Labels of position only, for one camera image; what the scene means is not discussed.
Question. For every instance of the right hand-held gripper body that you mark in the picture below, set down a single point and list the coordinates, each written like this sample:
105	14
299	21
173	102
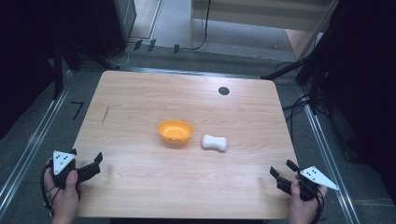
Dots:
316	178

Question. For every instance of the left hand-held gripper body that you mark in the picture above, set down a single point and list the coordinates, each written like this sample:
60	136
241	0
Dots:
60	161

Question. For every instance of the person's right hand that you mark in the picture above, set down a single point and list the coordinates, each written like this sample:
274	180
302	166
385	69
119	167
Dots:
300	208

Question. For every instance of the person's left hand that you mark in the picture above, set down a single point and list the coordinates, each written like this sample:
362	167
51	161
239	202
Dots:
63	200

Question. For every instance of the black angled floor tape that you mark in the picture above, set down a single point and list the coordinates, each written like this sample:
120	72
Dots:
78	109

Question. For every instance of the white soap bar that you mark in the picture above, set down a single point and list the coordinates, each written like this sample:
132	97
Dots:
214	142

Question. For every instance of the orange plastic bowl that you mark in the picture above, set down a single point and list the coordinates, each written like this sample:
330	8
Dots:
175	131

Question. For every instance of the black metal stand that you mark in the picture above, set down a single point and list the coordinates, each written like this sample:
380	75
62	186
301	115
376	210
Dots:
57	71
314	81

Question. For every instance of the black table grommet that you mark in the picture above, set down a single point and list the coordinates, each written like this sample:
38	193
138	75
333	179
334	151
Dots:
223	90

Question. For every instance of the black curtain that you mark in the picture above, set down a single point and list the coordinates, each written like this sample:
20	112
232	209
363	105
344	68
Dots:
28	46
367	77

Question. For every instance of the dark cabinet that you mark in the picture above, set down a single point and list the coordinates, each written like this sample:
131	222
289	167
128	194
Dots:
121	21

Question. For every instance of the metal floor rail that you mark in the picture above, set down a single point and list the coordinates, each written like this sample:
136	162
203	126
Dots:
186	72
330	161
31	149

